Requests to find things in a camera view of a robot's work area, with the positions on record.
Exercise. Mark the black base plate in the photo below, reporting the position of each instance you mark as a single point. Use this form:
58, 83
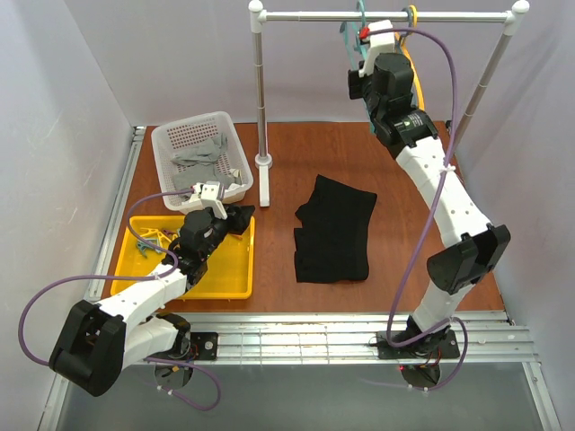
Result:
441, 345
202, 345

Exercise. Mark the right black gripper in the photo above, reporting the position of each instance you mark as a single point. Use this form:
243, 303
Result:
355, 83

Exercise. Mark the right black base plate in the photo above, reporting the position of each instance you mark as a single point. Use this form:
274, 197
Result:
441, 345

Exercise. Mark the black underwear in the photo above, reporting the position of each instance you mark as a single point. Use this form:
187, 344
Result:
331, 243

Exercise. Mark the teal plastic hanger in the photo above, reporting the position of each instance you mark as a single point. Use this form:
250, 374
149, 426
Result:
349, 31

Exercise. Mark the grey cloth in basket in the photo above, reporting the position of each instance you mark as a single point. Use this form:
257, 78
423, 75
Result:
198, 163

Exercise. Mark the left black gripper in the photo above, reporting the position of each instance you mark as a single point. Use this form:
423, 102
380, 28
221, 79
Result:
232, 217

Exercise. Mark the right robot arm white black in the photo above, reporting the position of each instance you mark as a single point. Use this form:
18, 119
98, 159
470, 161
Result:
473, 245

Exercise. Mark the teal clothespin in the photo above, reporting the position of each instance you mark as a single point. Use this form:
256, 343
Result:
149, 244

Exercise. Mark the white plastic laundry basket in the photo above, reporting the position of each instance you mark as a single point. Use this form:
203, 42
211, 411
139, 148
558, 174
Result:
171, 138

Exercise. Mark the yellow clothespin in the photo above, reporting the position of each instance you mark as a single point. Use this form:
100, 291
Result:
151, 234

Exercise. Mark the white cloth in basket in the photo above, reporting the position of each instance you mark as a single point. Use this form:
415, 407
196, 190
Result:
235, 178

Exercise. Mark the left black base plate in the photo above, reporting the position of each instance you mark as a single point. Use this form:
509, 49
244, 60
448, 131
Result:
202, 345

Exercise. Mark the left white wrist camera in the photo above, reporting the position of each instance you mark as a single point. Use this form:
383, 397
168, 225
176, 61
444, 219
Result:
208, 195

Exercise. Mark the yellow plastic hanger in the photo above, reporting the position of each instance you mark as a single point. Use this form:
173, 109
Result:
415, 67

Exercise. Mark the white metal clothes rack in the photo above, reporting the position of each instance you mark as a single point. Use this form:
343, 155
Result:
510, 20

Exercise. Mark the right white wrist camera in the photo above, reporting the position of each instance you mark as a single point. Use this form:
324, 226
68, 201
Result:
377, 38

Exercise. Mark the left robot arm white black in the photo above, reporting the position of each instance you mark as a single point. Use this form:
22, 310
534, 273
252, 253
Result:
101, 339

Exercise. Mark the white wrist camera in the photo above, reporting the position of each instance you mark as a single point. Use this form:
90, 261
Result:
377, 38
208, 195

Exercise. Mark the yellow plastic tray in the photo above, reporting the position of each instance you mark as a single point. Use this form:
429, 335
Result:
230, 267

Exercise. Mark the aluminium rail frame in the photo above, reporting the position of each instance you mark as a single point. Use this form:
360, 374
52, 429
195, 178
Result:
303, 357

